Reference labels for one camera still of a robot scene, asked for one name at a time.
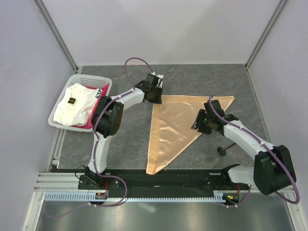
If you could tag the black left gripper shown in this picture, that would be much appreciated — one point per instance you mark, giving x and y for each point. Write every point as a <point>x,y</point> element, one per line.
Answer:
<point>159,100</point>

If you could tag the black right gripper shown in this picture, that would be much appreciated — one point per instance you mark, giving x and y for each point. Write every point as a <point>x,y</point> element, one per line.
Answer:
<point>198,123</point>

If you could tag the peach satin napkin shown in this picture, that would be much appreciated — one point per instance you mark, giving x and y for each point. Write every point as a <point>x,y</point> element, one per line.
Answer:
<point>170,130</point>

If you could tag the black spoon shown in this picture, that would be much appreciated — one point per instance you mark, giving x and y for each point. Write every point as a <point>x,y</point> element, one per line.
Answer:
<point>222,150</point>

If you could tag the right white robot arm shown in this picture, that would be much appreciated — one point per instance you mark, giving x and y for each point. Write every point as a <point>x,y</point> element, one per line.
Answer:
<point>273,168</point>

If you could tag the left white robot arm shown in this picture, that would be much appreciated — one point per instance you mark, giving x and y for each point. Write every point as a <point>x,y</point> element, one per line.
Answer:
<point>107,119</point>

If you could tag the white plastic basket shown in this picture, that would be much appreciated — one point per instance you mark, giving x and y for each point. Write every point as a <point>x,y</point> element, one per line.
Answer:
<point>91,82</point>

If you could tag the white cloth with logo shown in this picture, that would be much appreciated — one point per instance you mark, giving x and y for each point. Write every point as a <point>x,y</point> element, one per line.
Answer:
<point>76,106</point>

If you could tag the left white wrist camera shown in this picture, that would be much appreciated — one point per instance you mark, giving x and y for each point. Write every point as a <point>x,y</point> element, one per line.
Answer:
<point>159,83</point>

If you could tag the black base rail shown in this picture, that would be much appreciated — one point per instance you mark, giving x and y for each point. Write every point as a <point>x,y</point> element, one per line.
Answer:
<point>166,183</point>

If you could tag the light blue cable duct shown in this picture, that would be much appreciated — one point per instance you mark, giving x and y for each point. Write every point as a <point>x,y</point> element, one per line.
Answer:
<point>95,197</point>

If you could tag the left aluminium frame post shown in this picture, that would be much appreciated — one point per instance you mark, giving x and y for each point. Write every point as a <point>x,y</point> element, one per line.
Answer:
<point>55,32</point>

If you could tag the aluminium frame post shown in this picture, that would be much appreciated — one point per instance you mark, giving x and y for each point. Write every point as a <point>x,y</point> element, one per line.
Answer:
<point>269,26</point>
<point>55,32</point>

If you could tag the right aluminium frame post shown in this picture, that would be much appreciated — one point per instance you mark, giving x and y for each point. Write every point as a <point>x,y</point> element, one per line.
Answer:
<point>269,26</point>

